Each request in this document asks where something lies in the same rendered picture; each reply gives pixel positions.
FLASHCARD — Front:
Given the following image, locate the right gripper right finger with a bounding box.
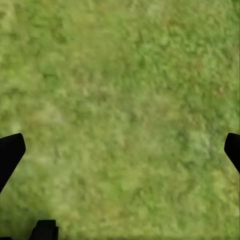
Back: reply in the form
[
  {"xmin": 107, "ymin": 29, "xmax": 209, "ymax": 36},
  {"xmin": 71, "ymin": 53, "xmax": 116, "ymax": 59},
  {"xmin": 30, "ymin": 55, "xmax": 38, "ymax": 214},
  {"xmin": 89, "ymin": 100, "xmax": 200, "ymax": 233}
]
[{"xmin": 224, "ymin": 132, "xmax": 240, "ymax": 173}]

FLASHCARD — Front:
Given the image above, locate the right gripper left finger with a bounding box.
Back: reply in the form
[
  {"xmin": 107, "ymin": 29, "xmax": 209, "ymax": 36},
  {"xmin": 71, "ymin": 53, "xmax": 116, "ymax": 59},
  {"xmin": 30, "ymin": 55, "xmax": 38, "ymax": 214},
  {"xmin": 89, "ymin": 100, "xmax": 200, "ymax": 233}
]
[{"xmin": 0, "ymin": 133, "xmax": 26, "ymax": 193}]

